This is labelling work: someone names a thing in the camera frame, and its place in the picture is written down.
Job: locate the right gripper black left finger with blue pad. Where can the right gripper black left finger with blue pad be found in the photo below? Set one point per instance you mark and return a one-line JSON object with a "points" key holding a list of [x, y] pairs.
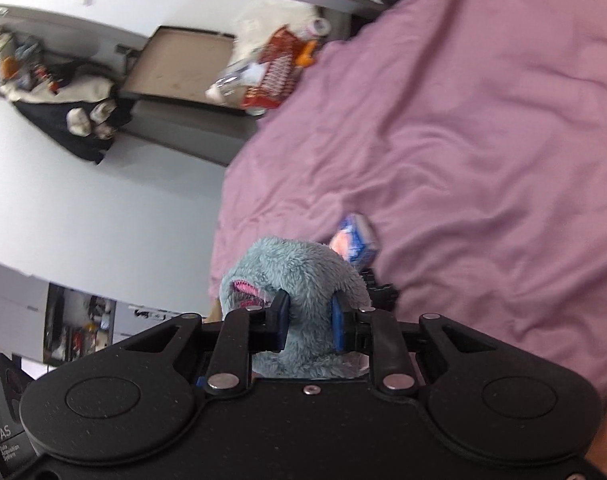
{"points": [[243, 333]]}

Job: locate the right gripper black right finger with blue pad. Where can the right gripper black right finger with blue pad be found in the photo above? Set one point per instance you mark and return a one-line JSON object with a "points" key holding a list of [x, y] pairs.
{"points": [[376, 334]]}

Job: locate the blue fluffy plush toy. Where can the blue fluffy plush toy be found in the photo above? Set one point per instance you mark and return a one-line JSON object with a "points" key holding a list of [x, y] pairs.
{"points": [[310, 273]]}

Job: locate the blue tissue pack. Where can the blue tissue pack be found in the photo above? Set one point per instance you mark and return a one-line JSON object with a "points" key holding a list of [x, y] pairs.
{"points": [[355, 241]]}

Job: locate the kitchen shelf niche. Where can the kitchen shelf niche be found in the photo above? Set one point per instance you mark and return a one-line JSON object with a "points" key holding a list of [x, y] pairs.
{"points": [[77, 324]]}

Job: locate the grey door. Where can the grey door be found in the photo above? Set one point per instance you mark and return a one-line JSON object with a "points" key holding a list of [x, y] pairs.
{"points": [[209, 133]]}

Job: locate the purple bed sheet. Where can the purple bed sheet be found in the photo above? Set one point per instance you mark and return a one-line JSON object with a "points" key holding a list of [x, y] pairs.
{"points": [[472, 134]]}

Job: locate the clear plastic bottle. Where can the clear plastic bottle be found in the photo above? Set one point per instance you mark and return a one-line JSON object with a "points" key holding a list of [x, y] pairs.
{"points": [[230, 87]]}

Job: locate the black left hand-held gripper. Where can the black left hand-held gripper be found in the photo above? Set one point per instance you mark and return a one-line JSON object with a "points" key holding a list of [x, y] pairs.
{"points": [[16, 451]]}

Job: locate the brown framed board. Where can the brown framed board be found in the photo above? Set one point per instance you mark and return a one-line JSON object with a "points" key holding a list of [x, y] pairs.
{"points": [[178, 65]]}

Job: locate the orange small object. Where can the orange small object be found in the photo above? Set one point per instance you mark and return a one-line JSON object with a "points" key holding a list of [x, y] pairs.
{"points": [[306, 57]]}

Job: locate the red plastic basket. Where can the red plastic basket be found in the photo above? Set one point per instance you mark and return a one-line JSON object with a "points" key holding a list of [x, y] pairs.
{"points": [[277, 63]]}

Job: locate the black and white hanging clothes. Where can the black and white hanging clothes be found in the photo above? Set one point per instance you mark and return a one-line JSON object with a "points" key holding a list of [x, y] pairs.
{"points": [[74, 101]]}

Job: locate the white cylinder can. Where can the white cylinder can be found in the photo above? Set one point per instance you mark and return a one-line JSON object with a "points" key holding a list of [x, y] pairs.
{"points": [[316, 29]]}

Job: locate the white plastic bag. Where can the white plastic bag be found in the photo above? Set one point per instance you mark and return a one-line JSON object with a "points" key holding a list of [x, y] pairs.
{"points": [[254, 27]]}

